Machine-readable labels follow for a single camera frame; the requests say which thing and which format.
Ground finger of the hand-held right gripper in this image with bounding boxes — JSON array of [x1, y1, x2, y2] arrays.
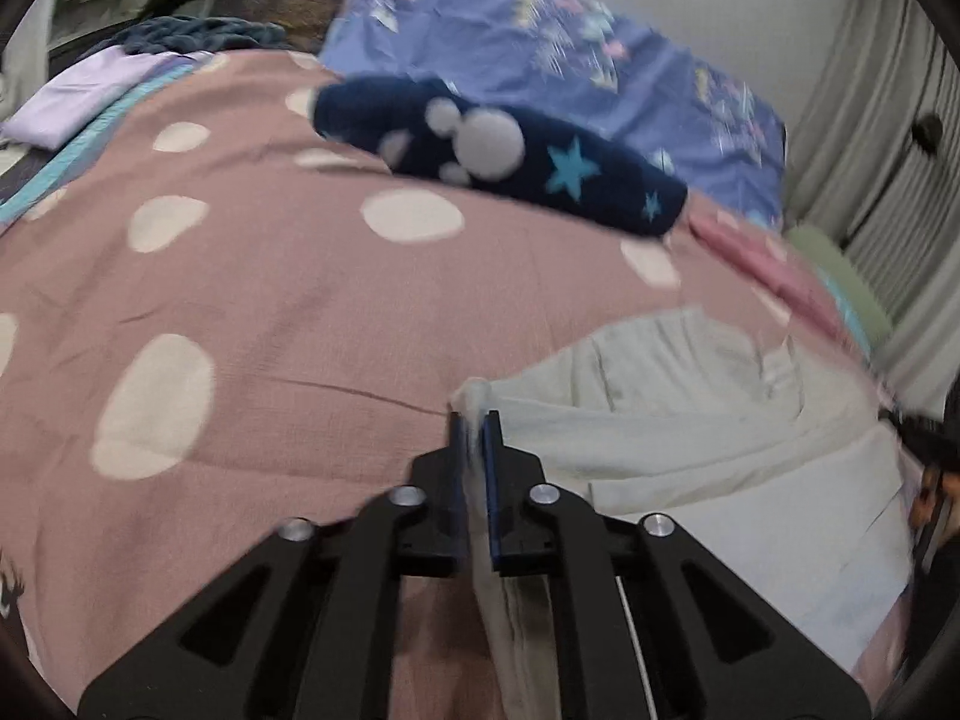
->
[[879, 405, 960, 466]]

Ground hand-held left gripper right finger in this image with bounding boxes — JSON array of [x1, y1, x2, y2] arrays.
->
[[484, 411, 871, 720]]

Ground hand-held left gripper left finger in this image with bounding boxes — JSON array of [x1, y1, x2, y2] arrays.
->
[[79, 412, 470, 720]]

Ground pale grey long-sleeve shirt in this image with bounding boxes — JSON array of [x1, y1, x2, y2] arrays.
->
[[450, 304, 920, 720]]

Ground pink folded clothes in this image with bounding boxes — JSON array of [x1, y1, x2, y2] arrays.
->
[[686, 214, 863, 346]]

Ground green pillow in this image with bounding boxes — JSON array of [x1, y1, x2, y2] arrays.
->
[[784, 225, 893, 350]]

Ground pink polka dot blanket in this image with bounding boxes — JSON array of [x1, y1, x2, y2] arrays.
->
[[0, 49, 916, 720]]

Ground beige pleated curtain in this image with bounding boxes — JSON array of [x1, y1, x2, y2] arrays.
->
[[780, 0, 960, 421]]

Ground navy star-patterned garment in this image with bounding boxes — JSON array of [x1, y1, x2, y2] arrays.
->
[[311, 75, 689, 237]]

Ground blue tree print sheet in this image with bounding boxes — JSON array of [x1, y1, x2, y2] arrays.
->
[[319, 0, 787, 230]]

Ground dark blue knit blanket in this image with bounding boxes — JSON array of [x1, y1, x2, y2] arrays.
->
[[120, 15, 290, 57]]

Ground lavender folded cloth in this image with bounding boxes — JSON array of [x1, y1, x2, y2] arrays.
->
[[0, 45, 215, 151]]

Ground dark printed bedsheet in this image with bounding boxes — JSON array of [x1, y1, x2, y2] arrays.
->
[[0, 142, 46, 203]]

